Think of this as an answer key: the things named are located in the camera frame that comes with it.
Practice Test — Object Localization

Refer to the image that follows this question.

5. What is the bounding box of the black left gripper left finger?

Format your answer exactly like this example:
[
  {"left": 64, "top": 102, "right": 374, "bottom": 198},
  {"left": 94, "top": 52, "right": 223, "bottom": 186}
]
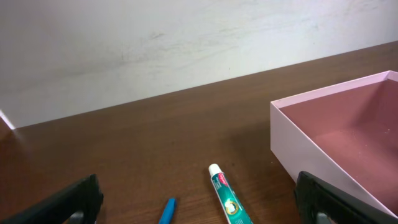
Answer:
[{"left": 1, "top": 174, "right": 104, "bottom": 224}]

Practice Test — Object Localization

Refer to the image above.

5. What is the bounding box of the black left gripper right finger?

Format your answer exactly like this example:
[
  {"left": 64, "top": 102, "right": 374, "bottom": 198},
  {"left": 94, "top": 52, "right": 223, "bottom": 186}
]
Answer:
[{"left": 294, "top": 171, "right": 397, "bottom": 224}]

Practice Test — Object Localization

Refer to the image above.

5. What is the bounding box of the pink cardboard box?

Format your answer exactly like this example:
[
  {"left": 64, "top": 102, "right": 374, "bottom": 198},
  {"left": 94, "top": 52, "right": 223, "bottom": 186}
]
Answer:
[{"left": 270, "top": 71, "right": 397, "bottom": 217}]

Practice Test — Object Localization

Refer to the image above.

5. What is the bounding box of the green Colgate toothpaste tube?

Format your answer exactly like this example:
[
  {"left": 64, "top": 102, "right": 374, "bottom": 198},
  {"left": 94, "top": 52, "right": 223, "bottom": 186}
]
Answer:
[{"left": 208, "top": 164, "right": 253, "bottom": 224}]

